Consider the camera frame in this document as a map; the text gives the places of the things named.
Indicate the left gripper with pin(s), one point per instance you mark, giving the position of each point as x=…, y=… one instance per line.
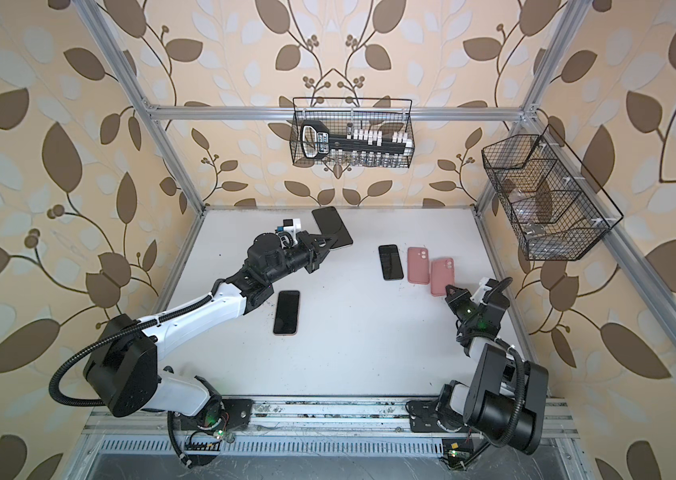
x=312, y=251

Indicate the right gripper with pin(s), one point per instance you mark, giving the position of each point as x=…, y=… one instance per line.
x=455, y=301

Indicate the phone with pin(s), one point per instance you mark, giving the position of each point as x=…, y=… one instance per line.
x=286, y=313
x=391, y=265
x=331, y=224

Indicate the pink phone case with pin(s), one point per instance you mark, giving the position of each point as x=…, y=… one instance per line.
x=442, y=274
x=418, y=265

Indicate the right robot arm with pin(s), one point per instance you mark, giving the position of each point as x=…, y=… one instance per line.
x=506, y=398

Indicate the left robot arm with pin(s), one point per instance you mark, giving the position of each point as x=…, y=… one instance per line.
x=121, y=372

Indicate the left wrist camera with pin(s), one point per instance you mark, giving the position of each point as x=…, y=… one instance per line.
x=290, y=228

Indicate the socket set on black rail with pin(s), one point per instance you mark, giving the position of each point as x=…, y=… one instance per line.
x=317, y=141

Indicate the back wire basket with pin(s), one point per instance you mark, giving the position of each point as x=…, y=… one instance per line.
x=385, y=113

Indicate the wire basket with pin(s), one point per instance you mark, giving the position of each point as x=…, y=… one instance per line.
x=556, y=207
x=385, y=113

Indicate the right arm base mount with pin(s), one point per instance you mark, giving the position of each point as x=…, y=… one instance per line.
x=432, y=416

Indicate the right wire basket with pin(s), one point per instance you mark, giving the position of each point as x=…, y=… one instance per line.
x=556, y=207

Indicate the aluminium frame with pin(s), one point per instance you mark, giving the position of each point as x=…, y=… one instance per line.
x=628, y=348

